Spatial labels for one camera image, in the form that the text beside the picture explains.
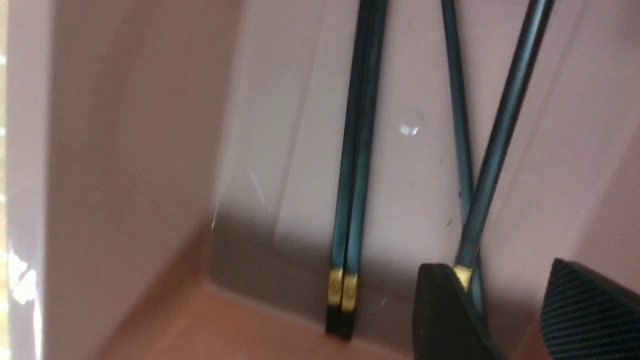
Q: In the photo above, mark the pink plastic bin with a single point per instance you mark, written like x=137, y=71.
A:
x=173, y=167

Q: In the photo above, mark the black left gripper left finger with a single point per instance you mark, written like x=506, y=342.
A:
x=445, y=324

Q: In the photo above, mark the black chopstick gold band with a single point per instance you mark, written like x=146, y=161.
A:
x=534, y=26

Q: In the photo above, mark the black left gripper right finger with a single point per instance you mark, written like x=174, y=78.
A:
x=587, y=316

